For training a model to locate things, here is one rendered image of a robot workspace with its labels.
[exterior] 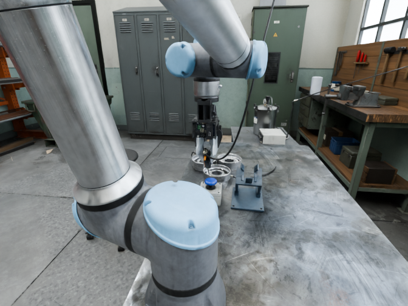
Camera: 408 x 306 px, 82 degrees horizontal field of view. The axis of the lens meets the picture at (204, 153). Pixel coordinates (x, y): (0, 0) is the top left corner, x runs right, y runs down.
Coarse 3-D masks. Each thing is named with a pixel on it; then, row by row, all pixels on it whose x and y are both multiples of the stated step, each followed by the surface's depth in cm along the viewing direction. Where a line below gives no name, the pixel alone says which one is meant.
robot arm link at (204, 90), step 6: (198, 84) 64; (204, 84) 63; (210, 84) 63; (216, 84) 64; (198, 90) 65; (204, 90) 64; (210, 90) 64; (216, 90) 65; (198, 96) 65; (204, 96) 65; (210, 96) 65; (216, 96) 67
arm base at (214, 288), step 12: (216, 276) 40; (156, 288) 38; (168, 288) 36; (204, 288) 37; (216, 288) 40; (156, 300) 38; (168, 300) 37; (180, 300) 36; (192, 300) 37; (204, 300) 38; (216, 300) 40
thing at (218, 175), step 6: (204, 168) 90; (210, 168) 93; (222, 168) 93; (228, 168) 90; (204, 174) 87; (210, 174) 88; (216, 174) 92; (222, 174) 88; (228, 174) 86; (222, 180) 85; (228, 180) 89
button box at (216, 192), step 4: (204, 184) 78; (216, 184) 78; (220, 184) 78; (204, 188) 75; (208, 188) 74; (212, 188) 74; (216, 188) 75; (220, 188) 75; (212, 192) 73; (216, 192) 73; (220, 192) 73; (212, 196) 73; (216, 196) 72; (220, 196) 72; (216, 200) 73; (220, 200) 73; (220, 204) 74
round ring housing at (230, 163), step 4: (220, 156) 103; (228, 156) 104; (232, 156) 104; (236, 156) 103; (224, 160) 100; (228, 160) 102; (232, 160) 102; (240, 160) 97; (220, 164) 97; (224, 164) 96; (228, 164) 95; (232, 164) 95; (236, 164) 96; (240, 164) 98; (232, 168) 96; (236, 168) 98
